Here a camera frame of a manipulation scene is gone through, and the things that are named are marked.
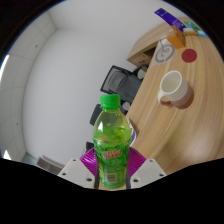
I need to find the grey mesh office chair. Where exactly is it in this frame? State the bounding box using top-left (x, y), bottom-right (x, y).
top-left (100, 64), bottom-right (150, 106)

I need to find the purple retail package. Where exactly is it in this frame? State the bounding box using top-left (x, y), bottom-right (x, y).
top-left (153, 7), bottom-right (186, 33)

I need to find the green drink bottle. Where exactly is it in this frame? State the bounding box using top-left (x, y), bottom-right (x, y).
top-left (91, 94), bottom-right (133, 190)

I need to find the flat round red coaster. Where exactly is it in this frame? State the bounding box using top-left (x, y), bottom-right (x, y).
top-left (181, 48), bottom-right (198, 63)

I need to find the white and brown mug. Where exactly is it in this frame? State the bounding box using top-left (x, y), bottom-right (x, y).
top-left (157, 70), bottom-right (195, 110)

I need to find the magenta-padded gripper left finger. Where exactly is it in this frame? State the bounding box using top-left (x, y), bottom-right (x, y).
top-left (57, 147), bottom-right (101, 190)

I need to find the wooden side desk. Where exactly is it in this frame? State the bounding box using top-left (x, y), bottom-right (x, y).
top-left (126, 16), bottom-right (191, 68)

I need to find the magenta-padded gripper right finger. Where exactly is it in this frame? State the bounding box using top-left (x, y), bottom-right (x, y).
top-left (126, 147), bottom-right (168, 190)

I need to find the orange cardboard box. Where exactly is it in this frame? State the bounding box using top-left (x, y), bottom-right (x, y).
top-left (166, 24), bottom-right (186, 50)

